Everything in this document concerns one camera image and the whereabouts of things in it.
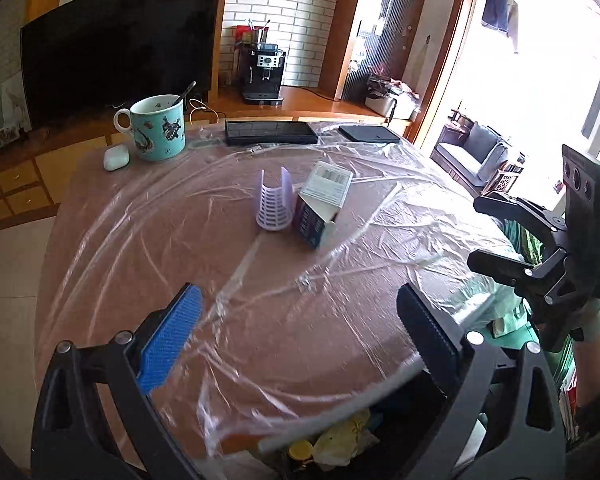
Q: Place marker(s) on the carved wooden side table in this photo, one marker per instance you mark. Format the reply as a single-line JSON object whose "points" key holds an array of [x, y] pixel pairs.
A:
{"points": [[500, 182]]}

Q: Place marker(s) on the grey sofa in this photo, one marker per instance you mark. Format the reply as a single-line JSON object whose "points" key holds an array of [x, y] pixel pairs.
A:
{"points": [[472, 155]]}

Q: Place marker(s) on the teal patterned mug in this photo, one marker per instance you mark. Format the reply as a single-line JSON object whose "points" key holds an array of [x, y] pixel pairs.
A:
{"points": [[157, 132]]}

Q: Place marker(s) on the red box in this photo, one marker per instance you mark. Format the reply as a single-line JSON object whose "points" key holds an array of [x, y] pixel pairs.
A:
{"points": [[241, 34]]}

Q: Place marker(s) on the white earbud case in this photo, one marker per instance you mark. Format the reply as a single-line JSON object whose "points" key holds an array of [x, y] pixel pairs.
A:
{"points": [[116, 157]]}

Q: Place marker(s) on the steel utensil cup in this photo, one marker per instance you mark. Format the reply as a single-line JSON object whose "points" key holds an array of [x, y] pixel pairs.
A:
{"points": [[260, 32]]}

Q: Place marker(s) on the person's right forearm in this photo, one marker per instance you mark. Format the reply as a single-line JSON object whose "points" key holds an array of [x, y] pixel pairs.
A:
{"points": [[597, 365]]}

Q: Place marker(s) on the yellow plastic cap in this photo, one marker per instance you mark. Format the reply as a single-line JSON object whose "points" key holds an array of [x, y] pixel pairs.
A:
{"points": [[300, 450]]}

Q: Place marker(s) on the wooden drawer cabinet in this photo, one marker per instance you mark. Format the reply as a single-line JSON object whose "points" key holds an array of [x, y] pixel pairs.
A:
{"points": [[20, 180]]}

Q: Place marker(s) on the leaning paper sheets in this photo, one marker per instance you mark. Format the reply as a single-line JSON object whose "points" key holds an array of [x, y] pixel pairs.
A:
{"points": [[7, 95]]}

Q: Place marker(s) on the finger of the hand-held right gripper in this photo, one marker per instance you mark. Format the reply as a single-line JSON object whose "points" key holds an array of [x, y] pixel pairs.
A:
{"points": [[500, 267], [510, 210]]}

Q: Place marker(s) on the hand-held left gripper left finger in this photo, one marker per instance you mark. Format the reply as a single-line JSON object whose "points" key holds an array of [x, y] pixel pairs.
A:
{"points": [[172, 335]]}

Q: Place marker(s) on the black television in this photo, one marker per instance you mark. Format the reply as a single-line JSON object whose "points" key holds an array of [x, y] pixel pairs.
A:
{"points": [[120, 45]]}

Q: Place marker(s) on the dark hanging clothes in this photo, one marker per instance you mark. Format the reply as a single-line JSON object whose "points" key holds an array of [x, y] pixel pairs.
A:
{"points": [[500, 10]]}

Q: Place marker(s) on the black tablet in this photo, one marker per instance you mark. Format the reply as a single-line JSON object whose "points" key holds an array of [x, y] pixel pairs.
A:
{"points": [[272, 131], [370, 133]]}

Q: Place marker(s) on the open blue white carton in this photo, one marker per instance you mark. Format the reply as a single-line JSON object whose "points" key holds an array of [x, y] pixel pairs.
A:
{"points": [[325, 182]]}

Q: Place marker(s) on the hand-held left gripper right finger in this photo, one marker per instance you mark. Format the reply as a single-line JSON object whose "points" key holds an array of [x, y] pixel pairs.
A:
{"points": [[425, 332]]}

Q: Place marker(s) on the white storage box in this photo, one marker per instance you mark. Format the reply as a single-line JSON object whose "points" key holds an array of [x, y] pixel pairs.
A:
{"points": [[390, 107]]}

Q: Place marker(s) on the purple hair roller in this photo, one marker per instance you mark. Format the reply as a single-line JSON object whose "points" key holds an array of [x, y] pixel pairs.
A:
{"points": [[272, 210]]}

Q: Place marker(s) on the metal spoon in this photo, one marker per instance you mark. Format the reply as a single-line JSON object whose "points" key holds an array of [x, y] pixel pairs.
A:
{"points": [[185, 92]]}

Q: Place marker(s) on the small photo frame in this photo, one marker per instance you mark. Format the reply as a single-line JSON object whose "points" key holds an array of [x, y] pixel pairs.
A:
{"points": [[4, 138]]}

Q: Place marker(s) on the black coffee machine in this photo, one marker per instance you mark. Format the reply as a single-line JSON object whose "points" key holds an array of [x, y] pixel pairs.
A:
{"points": [[260, 72]]}

